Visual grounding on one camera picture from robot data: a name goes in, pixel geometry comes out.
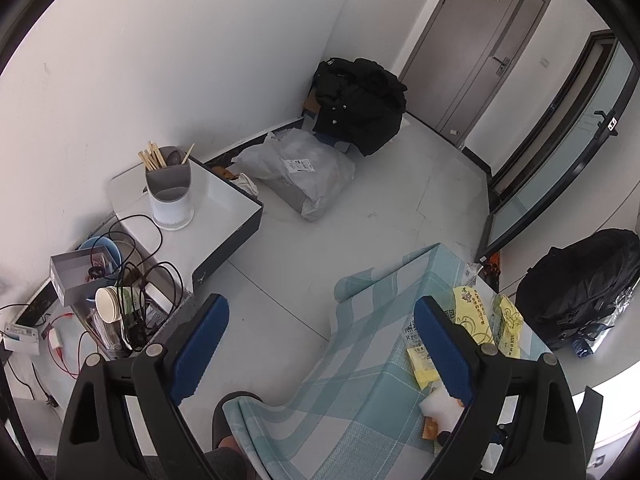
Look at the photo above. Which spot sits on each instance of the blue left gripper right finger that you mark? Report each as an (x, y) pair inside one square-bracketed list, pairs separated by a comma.
[(447, 345)]

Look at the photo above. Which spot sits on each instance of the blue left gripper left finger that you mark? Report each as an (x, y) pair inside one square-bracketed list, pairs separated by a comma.
[(192, 345)]

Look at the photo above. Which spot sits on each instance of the yellow plastic bag left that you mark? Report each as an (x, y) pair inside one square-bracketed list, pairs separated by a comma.
[(466, 309)]

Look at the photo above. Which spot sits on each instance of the yellow plastic bag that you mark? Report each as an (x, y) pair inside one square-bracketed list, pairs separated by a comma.
[(510, 326), (466, 309)]

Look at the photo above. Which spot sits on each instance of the yellow plastic bag right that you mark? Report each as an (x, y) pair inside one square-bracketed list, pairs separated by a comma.
[(510, 326)]

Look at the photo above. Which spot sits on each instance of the brown snack packet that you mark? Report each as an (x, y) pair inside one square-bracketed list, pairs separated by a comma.
[(430, 430)]

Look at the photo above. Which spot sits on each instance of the teal plaid tablecloth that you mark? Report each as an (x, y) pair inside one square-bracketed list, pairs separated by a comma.
[(357, 414)]

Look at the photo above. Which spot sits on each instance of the white paper cup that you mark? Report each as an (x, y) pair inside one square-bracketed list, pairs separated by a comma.
[(110, 312)]

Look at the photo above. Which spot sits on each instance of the person's dark trouser leg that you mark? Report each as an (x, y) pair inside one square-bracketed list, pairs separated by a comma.
[(227, 460)]

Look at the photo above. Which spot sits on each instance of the black hanging jacket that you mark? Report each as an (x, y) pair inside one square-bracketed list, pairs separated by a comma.
[(575, 287)]

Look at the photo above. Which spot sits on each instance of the silver folded umbrella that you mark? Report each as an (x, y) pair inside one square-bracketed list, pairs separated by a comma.
[(589, 338)]

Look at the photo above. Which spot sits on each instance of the grey cardboard box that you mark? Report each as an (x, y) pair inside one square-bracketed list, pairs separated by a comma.
[(76, 276)]

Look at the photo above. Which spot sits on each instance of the white side table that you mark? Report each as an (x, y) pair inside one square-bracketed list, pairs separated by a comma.
[(225, 217)]

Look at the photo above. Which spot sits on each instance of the white cylindrical holder cup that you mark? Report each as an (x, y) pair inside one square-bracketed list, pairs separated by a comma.
[(168, 181)]

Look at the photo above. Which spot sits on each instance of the grey parcel bag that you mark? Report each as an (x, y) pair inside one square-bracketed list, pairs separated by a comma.
[(306, 173)]

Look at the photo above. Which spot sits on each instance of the glass sliding door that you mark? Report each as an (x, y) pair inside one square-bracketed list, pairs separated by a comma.
[(581, 117)]

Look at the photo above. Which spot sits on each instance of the black backpack on floor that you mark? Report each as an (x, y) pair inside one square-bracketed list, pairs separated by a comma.
[(360, 103)]

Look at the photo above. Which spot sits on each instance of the grey door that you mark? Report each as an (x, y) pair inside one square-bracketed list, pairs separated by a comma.
[(459, 63)]

